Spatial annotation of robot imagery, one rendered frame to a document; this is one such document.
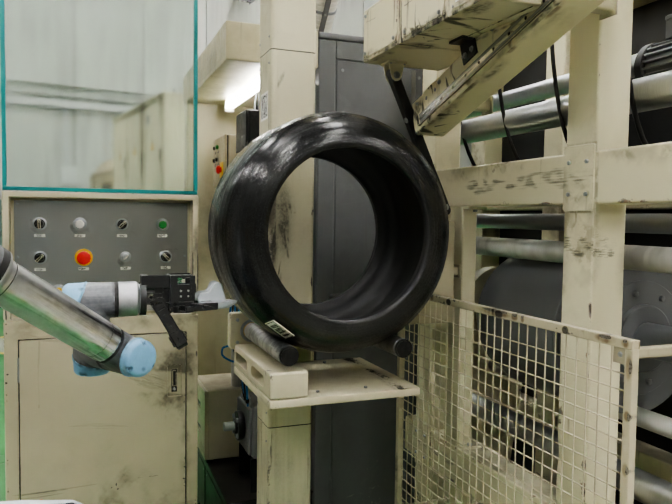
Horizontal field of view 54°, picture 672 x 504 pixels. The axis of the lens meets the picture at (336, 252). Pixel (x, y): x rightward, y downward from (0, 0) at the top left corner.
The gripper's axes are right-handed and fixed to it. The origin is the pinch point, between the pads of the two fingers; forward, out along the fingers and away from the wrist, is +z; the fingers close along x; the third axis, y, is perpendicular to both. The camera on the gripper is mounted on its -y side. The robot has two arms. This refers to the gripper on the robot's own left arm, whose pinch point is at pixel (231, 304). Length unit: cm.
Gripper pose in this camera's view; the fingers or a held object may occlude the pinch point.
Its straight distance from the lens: 151.2
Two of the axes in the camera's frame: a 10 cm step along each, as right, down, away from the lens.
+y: 0.1, -10.0, -0.5
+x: -3.6, -0.5, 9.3
